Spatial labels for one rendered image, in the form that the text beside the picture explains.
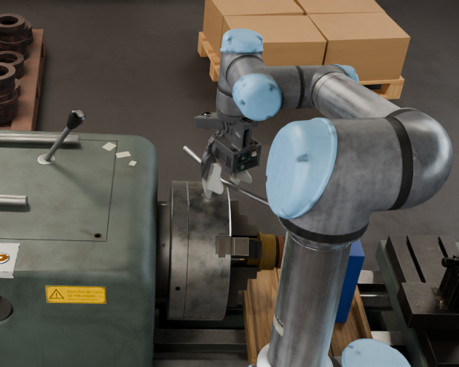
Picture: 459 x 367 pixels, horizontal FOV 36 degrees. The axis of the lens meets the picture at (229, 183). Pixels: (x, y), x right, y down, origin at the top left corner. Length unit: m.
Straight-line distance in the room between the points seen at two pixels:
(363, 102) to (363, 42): 3.30
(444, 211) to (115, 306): 2.63
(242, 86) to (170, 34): 3.92
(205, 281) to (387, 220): 2.21
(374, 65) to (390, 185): 3.64
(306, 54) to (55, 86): 1.53
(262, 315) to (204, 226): 0.38
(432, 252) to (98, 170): 0.91
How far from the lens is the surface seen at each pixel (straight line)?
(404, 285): 1.72
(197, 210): 1.47
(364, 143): 0.82
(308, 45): 4.18
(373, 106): 1.01
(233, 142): 1.34
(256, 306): 1.77
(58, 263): 1.32
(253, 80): 1.16
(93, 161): 1.57
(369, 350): 1.14
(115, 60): 4.69
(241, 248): 1.48
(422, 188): 0.85
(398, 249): 1.89
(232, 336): 1.72
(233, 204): 1.67
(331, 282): 0.92
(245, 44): 1.25
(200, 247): 1.45
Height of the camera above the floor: 2.17
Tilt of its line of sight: 37 degrees down
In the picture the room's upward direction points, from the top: 7 degrees clockwise
